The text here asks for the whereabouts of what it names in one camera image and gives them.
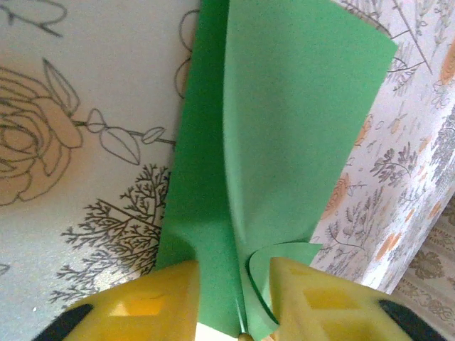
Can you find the green paper sheet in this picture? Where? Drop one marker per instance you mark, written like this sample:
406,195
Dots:
284,124

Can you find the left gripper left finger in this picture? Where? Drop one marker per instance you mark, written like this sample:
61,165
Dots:
142,309

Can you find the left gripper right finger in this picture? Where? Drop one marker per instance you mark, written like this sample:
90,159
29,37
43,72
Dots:
337,312

